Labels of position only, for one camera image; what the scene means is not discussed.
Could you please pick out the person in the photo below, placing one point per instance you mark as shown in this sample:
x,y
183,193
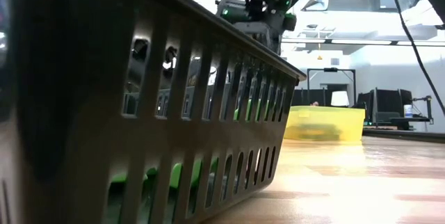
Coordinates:
x,y
314,103

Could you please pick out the green rectangular eraser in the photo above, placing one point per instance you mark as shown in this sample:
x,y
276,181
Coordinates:
x,y
248,110
175,178
120,178

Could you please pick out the large black slotted basket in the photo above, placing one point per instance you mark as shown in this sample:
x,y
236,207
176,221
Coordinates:
x,y
87,130

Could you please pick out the white jar with blue label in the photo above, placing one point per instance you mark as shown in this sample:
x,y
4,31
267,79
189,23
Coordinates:
x,y
408,111

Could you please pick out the yellow translucent plastic bin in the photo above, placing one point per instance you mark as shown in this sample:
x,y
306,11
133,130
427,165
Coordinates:
x,y
347,123

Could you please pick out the long ceiling light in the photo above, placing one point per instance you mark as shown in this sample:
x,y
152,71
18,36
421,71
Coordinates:
x,y
361,42
302,40
427,44

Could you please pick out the white tapered bucket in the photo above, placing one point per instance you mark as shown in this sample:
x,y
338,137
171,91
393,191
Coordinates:
x,y
339,98

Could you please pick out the black jointed stand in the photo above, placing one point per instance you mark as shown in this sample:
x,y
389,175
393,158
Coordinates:
x,y
429,109

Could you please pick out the black monitor group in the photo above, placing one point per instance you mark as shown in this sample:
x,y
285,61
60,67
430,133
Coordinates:
x,y
389,100

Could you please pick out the black gantry frame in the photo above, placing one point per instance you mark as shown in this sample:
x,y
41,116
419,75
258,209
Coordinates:
x,y
330,70

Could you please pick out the black flat panel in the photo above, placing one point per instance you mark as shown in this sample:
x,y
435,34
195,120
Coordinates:
x,y
302,97

